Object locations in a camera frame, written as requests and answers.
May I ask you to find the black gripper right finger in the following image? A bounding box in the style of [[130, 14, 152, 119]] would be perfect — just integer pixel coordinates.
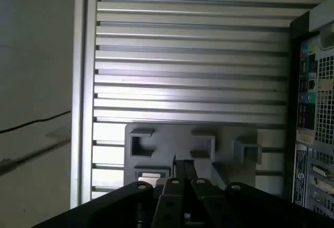
[[184, 159, 334, 228]]

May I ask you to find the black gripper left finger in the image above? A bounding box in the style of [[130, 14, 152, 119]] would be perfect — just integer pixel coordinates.
[[31, 154, 185, 228]]

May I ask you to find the CPU with silver lid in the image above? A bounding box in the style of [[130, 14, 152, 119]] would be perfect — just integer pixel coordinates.
[[134, 170, 169, 187]]

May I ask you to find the grey parts rack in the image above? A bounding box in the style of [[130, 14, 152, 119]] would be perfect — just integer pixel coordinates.
[[124, 123, 263, 191]]

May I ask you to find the black open PC case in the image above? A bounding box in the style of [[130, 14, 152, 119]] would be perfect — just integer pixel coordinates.
[[288, 0, 334, 213]]

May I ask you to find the thin black floor cable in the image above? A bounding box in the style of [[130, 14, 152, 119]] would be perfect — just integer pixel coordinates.
[[0, 111, 71, 134]]

